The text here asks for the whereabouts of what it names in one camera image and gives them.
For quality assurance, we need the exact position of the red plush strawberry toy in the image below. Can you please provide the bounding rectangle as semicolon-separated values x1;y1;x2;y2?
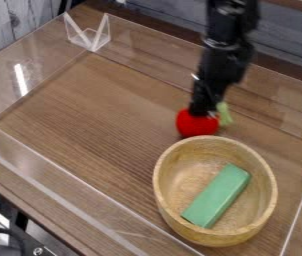
175;102;232;138

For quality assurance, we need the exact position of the light wooden bowl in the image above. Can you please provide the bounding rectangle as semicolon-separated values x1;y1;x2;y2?
152;136;278;247

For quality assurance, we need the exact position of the green rectangular block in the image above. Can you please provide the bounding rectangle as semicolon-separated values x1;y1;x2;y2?
180;164;251;228

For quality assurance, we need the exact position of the black metal stand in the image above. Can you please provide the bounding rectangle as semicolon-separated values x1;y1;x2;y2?
9;211;57;256

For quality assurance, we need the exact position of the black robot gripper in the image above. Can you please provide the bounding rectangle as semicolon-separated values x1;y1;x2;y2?
188;0;260;116

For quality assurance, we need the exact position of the clear acrylic table enclosure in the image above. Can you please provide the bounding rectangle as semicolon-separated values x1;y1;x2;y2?
0;7;302;256

